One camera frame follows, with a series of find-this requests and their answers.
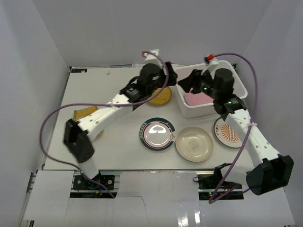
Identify white plastic bin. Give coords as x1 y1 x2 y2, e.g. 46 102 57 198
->
175 60 248 118

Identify white plate orange sun pattern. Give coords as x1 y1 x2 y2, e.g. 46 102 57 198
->
214 117 242 148

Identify white plate green red rim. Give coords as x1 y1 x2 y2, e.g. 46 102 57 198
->
139 117 177 151

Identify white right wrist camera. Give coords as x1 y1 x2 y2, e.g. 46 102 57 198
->
204 54 219 71

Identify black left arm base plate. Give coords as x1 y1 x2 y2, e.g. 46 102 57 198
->
72 175 115 191

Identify round bamboo pattern plate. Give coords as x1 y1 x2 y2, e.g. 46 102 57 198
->
147 87 172 106

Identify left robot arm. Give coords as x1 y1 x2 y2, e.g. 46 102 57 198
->
63 61 178 189

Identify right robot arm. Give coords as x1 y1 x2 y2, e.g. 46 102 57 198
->
178 69 294 195

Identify fan-shaped bamboo pattern plate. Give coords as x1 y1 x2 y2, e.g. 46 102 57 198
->
73 106 98 122

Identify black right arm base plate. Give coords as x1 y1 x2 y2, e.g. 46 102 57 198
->
193 174 242 192

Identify black label sticker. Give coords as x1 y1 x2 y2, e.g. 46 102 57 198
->
71 69 87 73

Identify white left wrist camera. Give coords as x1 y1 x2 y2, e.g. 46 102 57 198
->
142 49 161 66

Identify cream round plate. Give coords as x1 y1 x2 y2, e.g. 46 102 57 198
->
175 127 214 163

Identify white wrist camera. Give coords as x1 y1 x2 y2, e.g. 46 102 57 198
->
204 54 219 71
142 49 161 66

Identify pink round plate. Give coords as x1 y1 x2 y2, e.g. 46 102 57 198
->
185 93 213 106

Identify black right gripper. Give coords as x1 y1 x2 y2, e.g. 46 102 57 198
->
178 69 220 100

